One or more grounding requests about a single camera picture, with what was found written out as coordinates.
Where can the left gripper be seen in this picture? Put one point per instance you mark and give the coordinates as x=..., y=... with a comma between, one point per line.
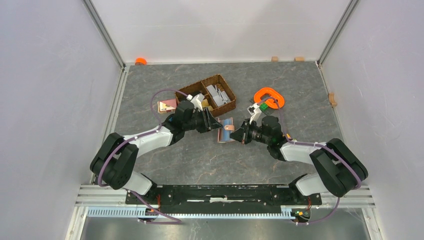
x=209, y=122

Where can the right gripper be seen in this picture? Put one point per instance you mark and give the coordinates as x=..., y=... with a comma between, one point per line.
x=241, y=134

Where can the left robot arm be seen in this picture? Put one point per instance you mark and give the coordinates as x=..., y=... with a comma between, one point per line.
x=115, y=160

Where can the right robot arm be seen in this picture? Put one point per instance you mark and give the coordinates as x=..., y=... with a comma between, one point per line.
x=338, y=170

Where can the gold cards pile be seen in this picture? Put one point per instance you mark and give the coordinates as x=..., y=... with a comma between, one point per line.
x=205, y=104

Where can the silver cards pile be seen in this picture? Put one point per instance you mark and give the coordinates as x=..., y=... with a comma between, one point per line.
x=219, y=96

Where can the green toy brick plate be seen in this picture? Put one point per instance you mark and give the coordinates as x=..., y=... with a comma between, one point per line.
x=267, y=110

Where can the orange cap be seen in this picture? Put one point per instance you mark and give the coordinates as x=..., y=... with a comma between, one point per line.
x=140, y=61

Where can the curved wooden piece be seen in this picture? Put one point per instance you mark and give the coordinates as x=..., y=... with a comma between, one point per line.
x=332, y=99

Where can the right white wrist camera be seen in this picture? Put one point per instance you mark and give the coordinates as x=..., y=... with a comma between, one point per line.
x=255, y=112

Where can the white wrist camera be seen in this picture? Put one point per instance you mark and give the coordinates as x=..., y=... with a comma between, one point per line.
x=255, y=112
x=196, y=101

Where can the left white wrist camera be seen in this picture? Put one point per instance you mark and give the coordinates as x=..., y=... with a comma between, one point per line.
x=196, y=101

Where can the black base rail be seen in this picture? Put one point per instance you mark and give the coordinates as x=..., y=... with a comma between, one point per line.
x=227, y=198

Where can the white comb cable duct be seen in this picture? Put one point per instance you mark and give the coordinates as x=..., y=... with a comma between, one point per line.
x=145, y=213

